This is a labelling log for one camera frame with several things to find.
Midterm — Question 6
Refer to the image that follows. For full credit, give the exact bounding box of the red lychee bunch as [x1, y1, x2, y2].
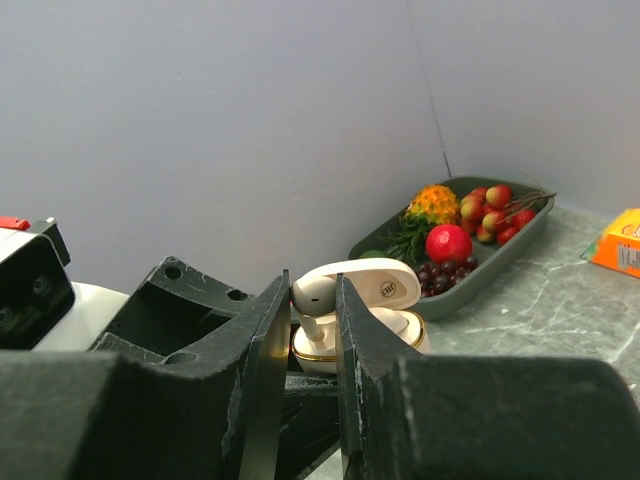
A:
[460, 183, 556, 246]

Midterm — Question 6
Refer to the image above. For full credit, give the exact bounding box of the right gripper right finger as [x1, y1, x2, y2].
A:
[335, 277, 639, 479]

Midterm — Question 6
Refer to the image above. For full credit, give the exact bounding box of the orange juice box back left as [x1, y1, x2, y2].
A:
[581, 208, 640, 278]

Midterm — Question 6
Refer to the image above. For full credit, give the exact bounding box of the dark grey fruit tray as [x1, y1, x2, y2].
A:
[348, 176, 555, 321]

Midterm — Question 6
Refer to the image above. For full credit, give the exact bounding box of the pink earbud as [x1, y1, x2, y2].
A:
[290, 275, 336, 342]

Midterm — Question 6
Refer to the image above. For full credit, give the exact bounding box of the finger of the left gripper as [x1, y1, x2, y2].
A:
[89, 257, 254, 363]
[277, 372, 340, 479]

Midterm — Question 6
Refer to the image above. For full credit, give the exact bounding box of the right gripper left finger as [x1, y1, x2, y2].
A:
[1, 274, 291, 479]

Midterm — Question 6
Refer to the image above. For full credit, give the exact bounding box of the orange toy pineapple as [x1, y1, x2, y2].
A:
[385, 184, 460, 264]

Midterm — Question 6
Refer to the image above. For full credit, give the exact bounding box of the green toy avocado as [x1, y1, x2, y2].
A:
[359, 249, 390, 259]

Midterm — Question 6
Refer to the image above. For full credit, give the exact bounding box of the red toy apple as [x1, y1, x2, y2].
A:
[425, 224, 473, 263]

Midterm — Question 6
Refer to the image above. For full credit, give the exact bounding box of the pink earbud charging case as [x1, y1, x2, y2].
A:
[291, 258, 430, 374]

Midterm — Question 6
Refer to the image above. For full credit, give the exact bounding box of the dark purple grape bunch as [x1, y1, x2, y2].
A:
[416, 255, 479, 298]

